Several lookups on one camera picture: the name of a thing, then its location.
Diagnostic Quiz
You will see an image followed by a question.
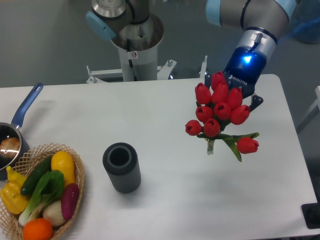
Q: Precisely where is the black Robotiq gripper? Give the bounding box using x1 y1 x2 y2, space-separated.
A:
204 43 267 112

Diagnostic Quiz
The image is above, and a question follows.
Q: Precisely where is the red tulip bouquet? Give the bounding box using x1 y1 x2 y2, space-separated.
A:
185 71 260 162

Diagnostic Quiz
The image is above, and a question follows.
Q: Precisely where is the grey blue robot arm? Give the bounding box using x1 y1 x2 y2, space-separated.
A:
85 0 297 110

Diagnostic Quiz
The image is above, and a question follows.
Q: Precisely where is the blue water jug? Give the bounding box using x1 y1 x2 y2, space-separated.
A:
289 0 320 44

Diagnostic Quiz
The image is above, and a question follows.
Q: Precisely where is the dark grey ribbed vase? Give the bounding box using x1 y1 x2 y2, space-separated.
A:
102 142 141 194

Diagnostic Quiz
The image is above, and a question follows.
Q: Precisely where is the black device at edge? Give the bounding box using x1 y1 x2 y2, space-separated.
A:
301 203 320 229

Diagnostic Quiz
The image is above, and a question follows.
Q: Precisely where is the yellow squash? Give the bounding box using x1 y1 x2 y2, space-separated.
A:
51 151 76 187

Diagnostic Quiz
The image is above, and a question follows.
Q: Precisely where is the purple sweet potato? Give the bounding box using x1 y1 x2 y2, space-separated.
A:
61 183 80 221

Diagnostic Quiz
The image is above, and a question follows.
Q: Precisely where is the green bok choy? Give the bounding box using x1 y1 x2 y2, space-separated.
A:
18 170 64 226

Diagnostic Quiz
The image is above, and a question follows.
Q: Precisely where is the beige garlic bulb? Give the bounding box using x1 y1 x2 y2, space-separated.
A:
42 200 67 228

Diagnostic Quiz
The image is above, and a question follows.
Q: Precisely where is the green cucumber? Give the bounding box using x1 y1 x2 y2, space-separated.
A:
20 155 53 196

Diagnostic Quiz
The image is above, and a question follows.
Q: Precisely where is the brown bread roll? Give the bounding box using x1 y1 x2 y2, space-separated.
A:
0 137 20 159

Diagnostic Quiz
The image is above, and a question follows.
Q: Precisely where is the orange fruit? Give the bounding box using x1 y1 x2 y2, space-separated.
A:
22 218 53 240

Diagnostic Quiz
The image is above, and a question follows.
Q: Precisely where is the yellow bell pepper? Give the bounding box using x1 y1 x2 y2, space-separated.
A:
0 166 30 215

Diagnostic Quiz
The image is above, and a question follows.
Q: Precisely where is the white frame at right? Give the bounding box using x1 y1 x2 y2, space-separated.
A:
295 85 320 134

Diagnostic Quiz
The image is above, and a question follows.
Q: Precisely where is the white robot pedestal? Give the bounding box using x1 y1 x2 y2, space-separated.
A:
112 13 164 82

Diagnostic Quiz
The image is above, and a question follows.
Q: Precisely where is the white metal base frame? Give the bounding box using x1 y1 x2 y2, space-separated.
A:
86 55 210 84

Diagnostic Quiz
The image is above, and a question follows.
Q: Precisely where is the blue handled saucepan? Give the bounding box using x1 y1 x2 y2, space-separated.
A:
0 83 44 181

